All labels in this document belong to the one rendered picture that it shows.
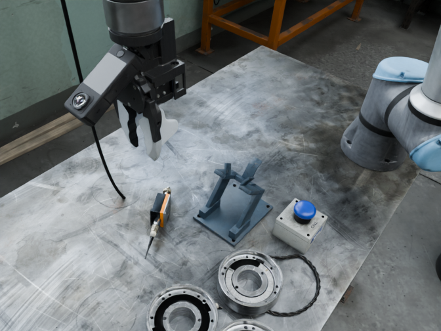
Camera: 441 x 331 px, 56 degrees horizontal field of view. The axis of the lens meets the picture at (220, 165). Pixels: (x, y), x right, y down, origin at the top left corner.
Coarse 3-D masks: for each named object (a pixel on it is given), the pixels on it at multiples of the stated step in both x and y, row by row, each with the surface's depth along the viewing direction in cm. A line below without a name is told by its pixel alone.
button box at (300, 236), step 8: (296, 200) 79; (288, 208) 78; (280, 216) 76; (288, 216) 76; (296, 216) 76; (320, 216) 77; (280, 224) 75; (288, 224) 75; (296, 224) 75; (304, 224) 75; (312, 224) 75; (320, 224) 75; (272, 232) 78; (280, 232) 77; (288, 232) 75; (296, 232) 74; (304, 232) 74; (312, 232) 74; (320, 232) 79; (288, 240) 76; (296, 240) 75; (304, 240) 74; (312, 240) 76; (296, 248) 76; (304, 248) 75
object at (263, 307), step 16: (240, 256) 71; (256, 256) 71; (224, 272) 68; (240, 272) 68; (256, 272) 69; (272, 272) 69; (224, 288) 66; (240, 288) 66; (240, 304) 63; (256, 304) 64; (272, 304) 65
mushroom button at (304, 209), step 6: (300, 204) 75; (306, 204) 75; (312, 204) 75; (294, 210) 74; (300, 210) 74; (306, 210) 74; (312, 210) 74; (300, 216) 73; (306, 216) 73; (312, 216) 73
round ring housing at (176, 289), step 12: (168, 288) 64; (180, 288) 65; (192, 288) 65; (156, 300) 63; (168, 312) 62; (180, 312) 64; (192, 312) 63; (216, 312) 62; (168, 324) 61; (216, 324) 60
